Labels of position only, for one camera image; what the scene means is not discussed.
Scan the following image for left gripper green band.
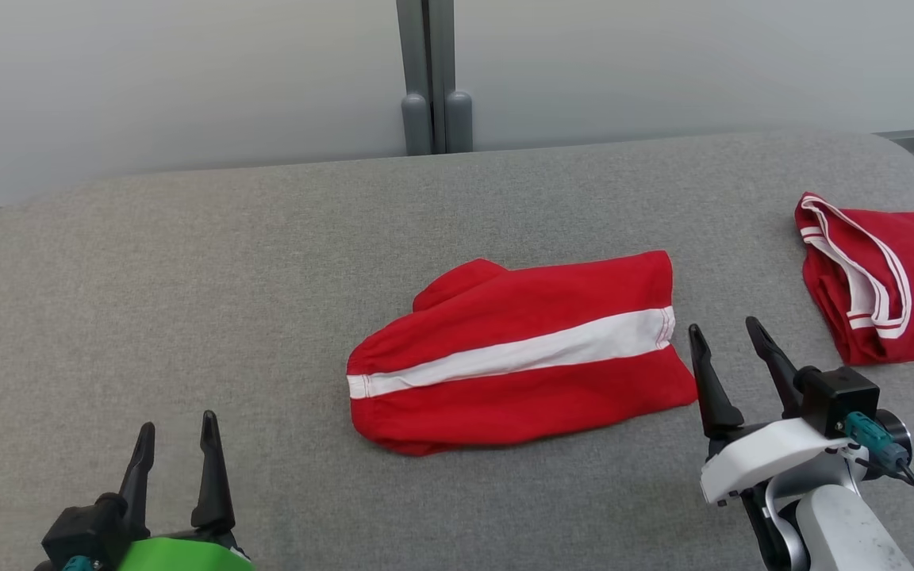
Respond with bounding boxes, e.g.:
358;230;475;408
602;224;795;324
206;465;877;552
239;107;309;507
115;410;256;571

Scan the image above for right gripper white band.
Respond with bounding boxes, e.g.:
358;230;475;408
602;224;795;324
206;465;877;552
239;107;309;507
688;316;855;507

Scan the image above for red shorts white stripe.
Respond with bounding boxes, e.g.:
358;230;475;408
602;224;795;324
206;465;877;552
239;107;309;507
345;250;699;458

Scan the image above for grey fabric sofa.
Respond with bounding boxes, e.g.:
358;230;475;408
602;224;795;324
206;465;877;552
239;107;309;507
0;131;914;571

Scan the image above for teal right camera connector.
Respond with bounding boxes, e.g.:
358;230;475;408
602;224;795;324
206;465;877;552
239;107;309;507
843;410;911;471

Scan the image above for grey partition post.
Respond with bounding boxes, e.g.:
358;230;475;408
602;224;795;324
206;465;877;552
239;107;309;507
428;0;474;154
395;0;434;157

